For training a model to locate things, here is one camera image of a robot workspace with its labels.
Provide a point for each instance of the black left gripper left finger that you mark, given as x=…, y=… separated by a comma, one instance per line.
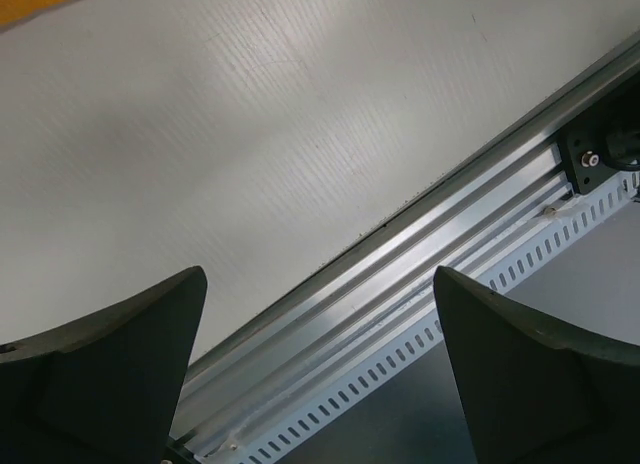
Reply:
x=102, y=388

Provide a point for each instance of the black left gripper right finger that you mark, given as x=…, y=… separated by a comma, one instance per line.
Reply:
x=530, y=379

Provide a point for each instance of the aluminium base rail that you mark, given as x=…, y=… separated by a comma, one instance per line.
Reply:
x=370, y=314

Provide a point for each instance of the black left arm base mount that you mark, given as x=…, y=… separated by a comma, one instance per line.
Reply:
x=601, y=141

